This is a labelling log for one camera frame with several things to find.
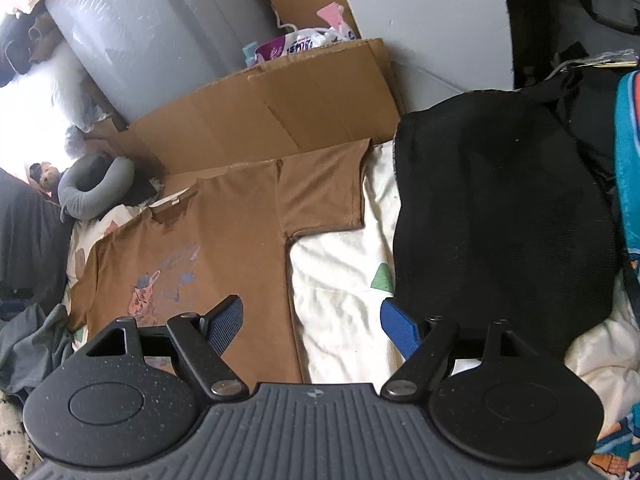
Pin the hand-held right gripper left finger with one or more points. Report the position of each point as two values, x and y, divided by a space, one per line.
225 324

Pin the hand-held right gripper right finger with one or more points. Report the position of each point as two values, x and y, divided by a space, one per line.
400 327

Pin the brown printed t-shirt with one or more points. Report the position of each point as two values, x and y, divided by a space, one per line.
225 240

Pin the cream bear print bed sheet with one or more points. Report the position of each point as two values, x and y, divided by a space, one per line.
340 305

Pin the black folded garment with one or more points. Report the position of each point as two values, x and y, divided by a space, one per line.
500 210

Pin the small black cloth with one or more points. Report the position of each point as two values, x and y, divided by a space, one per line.
142 192

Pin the grey neck pillow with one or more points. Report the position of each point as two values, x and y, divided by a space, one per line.
105 180

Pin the blue-grey denim garment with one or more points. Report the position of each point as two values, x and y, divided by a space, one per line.
30 350

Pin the dark grey blanket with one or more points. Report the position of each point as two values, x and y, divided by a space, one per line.
30 240

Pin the flattened cardboard sheet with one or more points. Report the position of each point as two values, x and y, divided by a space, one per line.
275 110

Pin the small teddy bear toy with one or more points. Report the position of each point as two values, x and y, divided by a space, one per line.
47 177

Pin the grey fluffy item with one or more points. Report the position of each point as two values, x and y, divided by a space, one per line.
80 140

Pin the white speckled fleece blanket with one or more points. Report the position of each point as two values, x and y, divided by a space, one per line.
15 440

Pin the blue cartoon print blanket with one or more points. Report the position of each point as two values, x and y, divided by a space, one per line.
629 185

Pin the light blue detergent bottle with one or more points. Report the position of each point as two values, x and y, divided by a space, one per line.
250 54

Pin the white pillow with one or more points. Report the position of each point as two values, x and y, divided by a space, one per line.
65 85

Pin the white purple detergent bag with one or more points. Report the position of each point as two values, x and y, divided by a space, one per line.
300 45

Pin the grey plastic-wrapped mattress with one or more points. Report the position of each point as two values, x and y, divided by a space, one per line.
150 35

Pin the pink patterned packet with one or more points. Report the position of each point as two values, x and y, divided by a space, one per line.
332 15

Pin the clear packet with chopsticks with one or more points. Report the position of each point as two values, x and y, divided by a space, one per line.
600 59

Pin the dark clothing pile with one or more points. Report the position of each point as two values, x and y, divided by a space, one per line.
25 50

